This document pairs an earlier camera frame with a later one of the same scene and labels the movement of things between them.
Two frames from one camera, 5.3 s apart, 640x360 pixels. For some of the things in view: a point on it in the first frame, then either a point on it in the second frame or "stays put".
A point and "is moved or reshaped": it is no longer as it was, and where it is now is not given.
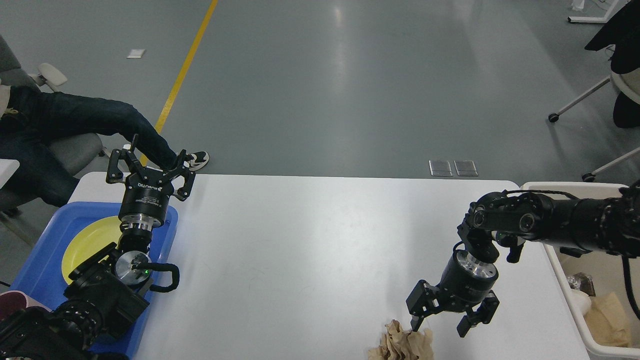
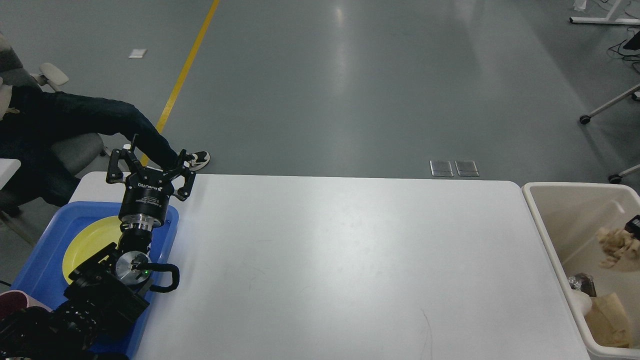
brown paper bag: (606, 322) stays put
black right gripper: (465, 284) to (633, 227)
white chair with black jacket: (625, 77) to (616, 178)
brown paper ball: (395, 344) is moved or reshaped
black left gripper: (144, 200) stays put
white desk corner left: (8, 167) stays put
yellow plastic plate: (89, 239) stays put
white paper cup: (582, 301) stays put
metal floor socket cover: (442, 168) stays put
